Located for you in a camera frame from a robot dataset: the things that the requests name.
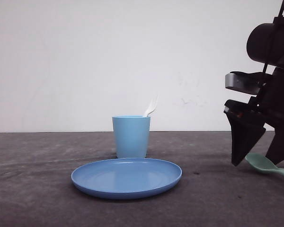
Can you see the mint green plastic spoon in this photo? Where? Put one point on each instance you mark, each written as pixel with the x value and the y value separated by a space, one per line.
pixel 263 164

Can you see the light blue plastic cup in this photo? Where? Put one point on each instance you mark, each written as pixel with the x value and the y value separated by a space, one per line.
pixel 131 135

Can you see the white plastic fork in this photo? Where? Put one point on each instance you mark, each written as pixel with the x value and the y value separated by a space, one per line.
pixel 152 106

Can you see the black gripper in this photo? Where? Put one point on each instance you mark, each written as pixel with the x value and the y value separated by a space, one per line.
pixel 247 119

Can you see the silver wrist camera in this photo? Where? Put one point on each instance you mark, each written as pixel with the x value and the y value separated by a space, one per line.
pixel 244 82

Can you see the blue plastic plate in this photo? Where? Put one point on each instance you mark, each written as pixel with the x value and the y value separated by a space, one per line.
pixel 126 178

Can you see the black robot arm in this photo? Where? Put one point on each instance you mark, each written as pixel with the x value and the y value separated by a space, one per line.
pixel 266 43

